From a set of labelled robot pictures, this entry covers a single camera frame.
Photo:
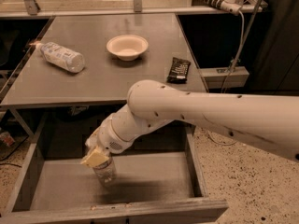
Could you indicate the black snack bar wrapper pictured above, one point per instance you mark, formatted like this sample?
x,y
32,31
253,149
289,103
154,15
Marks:
x,y
179,71

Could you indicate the grey open drawer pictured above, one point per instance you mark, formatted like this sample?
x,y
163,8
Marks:
x,y
159,180

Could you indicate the white labelled lying bottle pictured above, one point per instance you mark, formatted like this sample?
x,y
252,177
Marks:
x,y
62,57

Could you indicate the metal back rail shelf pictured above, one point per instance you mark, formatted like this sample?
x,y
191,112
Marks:
x,y
124,0

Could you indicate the white power strip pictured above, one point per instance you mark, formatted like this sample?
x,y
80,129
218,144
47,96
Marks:
x,y
230,6

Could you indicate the clear water bottle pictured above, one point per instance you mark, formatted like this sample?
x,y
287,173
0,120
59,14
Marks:
x,y
106,172

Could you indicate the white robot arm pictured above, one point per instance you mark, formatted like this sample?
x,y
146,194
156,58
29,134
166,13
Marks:
x,y
269,123

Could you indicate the grey counter cabinet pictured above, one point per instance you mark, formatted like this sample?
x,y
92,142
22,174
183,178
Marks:
x,y
105,79

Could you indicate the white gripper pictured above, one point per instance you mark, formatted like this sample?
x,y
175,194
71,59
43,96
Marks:
x,y
107,136

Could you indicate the white paper bowl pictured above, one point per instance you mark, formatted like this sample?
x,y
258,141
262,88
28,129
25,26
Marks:
x,y
127,47

